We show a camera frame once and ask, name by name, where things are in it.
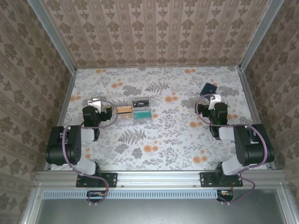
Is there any dark blue card holder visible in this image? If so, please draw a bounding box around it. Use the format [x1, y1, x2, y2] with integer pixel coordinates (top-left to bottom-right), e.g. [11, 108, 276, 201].
[199, 82, 218, 97]

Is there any gold card stack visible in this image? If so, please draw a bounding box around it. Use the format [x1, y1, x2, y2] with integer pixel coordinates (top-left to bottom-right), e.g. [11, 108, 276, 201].
[116, 106, 134, 115]

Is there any black VIP card stack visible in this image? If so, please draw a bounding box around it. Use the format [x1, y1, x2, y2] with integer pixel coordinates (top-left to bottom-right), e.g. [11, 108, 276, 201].
[132, 99, 150, 108]

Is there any teal card stack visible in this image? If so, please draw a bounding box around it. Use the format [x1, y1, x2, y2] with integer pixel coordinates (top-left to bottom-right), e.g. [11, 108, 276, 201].
[133, 110, 152, 120]

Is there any clear acrylic card organizer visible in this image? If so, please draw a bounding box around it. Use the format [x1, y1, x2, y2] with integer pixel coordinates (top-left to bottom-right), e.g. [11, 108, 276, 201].
[115, 97, 154, 125]

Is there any grey metal panel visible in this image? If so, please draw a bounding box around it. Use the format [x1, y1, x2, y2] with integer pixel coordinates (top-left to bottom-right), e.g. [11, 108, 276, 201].
[35, 198, 289, 224]

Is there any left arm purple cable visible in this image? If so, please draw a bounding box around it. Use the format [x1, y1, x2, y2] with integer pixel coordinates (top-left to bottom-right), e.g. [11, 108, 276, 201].
[61, 98, 119, 207]

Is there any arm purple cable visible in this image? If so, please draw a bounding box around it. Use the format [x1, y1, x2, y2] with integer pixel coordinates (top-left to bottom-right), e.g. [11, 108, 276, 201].
[195, 94, 269, 206]
[61, 98, 119, 207]

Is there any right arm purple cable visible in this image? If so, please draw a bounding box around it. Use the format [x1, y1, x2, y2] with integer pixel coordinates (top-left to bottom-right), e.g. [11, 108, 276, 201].
[195, 94, 269, 206]

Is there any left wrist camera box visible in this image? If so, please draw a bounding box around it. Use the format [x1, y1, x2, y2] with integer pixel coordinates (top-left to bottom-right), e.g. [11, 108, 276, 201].
[87, 98, 108, 111]

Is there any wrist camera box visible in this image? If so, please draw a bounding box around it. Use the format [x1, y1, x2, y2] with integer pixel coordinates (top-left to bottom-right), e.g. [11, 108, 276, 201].
[208, 93, 222, 109]
[87, 98, 108, 111]

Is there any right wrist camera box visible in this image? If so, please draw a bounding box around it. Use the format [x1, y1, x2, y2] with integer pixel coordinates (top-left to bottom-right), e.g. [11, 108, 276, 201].
[208, 93, 222, 109]

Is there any aluminium table side rail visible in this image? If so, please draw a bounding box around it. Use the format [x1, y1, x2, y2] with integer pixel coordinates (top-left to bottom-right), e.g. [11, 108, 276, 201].
[43, 69, 78, 172]
[239, 67, 277, 170]

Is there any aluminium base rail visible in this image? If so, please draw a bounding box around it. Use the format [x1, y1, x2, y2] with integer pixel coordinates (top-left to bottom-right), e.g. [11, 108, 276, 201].
[35, 170, 287, 189]

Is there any aluminium frame post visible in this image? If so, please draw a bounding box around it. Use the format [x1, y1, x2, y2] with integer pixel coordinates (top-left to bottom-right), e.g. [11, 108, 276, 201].
[27, 0, 77, 73]
[238, 0, 285, 70]

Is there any slotted grey cable duct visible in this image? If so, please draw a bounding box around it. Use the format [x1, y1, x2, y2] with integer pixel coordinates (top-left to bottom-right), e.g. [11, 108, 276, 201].
[43, 189, 235, 200]

